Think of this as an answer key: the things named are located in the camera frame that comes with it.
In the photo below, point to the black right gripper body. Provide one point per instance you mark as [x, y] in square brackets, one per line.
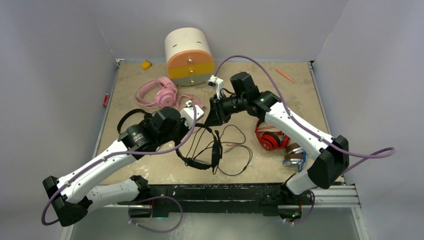
[224, 108]

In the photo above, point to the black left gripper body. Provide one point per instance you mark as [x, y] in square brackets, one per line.
[180, 130]

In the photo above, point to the red black headphones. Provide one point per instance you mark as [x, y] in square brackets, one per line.
[271, 140]

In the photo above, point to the brown leather silver headphones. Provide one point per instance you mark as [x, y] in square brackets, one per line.
[294, 148]

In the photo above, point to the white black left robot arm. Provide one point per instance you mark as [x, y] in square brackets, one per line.
[72, 196]

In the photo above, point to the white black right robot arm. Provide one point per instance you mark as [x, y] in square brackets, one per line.
[327, 151]

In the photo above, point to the pink headphones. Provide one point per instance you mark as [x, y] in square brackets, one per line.
[167, 95]

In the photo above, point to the cream orange yellow drawer box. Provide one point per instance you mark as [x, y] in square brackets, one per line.
[189, 60]

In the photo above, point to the small yellow block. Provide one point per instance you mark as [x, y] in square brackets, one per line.
[145, 65]

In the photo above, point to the orange pencil stick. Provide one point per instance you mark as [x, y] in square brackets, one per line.
[284, 75]

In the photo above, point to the small red clip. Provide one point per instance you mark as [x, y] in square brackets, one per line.
[106, 100]

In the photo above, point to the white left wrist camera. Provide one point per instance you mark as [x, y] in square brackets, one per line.
[191, 112]

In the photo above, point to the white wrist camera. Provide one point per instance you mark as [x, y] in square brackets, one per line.
[191, 112]
[217, 84]

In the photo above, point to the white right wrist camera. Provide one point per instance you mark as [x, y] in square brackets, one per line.
[217, 84]

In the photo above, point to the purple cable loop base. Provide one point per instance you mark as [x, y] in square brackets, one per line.
[158, 212]

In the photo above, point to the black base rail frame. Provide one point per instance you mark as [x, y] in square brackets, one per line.
[267, 199]

